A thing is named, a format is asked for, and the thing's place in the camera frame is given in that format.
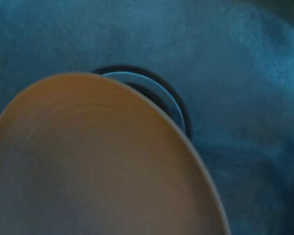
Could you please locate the orange round plate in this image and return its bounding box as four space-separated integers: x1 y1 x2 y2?
0 72 232 235

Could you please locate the metal sink drain strainer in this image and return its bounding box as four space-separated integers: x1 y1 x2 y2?
89 64 194 142

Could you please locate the stainless steel double sink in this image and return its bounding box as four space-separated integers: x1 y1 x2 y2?
0 0 294 235

